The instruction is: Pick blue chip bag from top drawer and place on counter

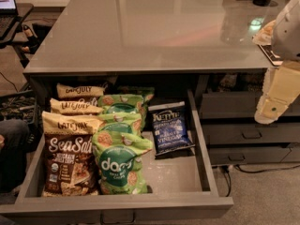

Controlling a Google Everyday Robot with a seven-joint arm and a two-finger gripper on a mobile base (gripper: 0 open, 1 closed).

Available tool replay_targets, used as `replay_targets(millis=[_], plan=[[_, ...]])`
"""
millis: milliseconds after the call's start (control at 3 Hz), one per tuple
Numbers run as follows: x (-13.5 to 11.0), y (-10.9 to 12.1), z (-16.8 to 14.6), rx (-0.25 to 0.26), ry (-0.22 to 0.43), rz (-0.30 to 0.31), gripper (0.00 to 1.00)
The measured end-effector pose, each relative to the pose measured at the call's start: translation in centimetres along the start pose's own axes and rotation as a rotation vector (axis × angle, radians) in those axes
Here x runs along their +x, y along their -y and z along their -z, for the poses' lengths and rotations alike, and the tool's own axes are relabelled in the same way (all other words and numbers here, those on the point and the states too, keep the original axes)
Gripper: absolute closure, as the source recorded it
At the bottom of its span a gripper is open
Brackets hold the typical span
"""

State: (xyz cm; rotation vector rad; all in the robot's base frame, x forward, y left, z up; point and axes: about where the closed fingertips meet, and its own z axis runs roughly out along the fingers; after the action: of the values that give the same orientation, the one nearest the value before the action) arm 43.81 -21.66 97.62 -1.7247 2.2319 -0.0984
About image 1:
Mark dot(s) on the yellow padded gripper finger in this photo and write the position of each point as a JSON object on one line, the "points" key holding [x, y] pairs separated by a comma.
{"points": [[281, 87]]}

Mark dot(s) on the blue Kettle chip bag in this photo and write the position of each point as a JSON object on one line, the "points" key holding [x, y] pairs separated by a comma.
{"points": [[169, 127]]}

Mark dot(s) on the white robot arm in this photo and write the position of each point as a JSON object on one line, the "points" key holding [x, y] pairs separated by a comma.
{"points": [[285, 32]]}

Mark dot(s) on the middle right closed drawer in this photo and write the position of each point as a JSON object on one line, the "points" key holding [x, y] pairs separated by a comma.
{"points": [[251, 133]]}

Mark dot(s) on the lower right closed drawer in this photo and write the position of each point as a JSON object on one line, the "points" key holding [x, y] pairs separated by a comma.
{"points": [[253, 155]]}

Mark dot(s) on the grey counter cabinet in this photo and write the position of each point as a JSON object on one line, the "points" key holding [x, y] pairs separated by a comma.
{"points": [[96, 37]]}

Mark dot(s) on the rearmost green chip bag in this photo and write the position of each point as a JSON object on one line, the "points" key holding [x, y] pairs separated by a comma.
{"points": [[147, 94]]}

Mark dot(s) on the open grey top drawer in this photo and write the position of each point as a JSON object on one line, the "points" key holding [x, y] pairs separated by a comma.
{"points": [[181, 186]]}

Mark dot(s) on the middle green Dang chip bag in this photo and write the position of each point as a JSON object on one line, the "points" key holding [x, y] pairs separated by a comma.
{"points": [[122, 122]]}

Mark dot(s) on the green dang chip bag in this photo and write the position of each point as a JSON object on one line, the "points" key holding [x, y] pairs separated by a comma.
{"points": [[119, 158], [121, 103], [122, 122]]}

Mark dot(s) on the back green Dang chip bag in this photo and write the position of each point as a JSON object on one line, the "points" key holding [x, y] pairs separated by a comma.
{"points": [[121, 103]]}

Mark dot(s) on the front green Dang chip bag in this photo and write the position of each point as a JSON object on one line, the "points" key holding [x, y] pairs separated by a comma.
{"points": [[119, 158]]}

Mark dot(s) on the back Late July chip bag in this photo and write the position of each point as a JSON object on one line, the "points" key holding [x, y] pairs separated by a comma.
{"points": [[65, 91]]}

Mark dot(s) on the late july chip bag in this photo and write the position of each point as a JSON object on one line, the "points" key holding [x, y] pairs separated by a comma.
{"points": [[70, 163], [65, 91], [73, 107]]}

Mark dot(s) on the middle Late July chip bag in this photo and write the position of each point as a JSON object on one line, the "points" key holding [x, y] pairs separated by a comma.
{"points": [[73, 107]]}

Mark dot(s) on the front Late July chip bag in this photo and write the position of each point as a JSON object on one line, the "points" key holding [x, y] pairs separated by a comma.
{"points": [[70, 163]]}

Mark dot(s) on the black white marker tag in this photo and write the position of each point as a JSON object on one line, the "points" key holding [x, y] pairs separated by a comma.
{"points": [[274, 59]]}

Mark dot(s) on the black crate with items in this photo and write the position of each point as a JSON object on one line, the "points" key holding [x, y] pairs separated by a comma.
{"points": [[22, 106]]}

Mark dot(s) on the person leg in jeans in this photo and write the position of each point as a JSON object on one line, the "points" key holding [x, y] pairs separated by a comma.
{"points": [[13, 143]]}

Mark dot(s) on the laptop computer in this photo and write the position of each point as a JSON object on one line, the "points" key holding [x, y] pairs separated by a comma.
{"points": [[8, 16]]}

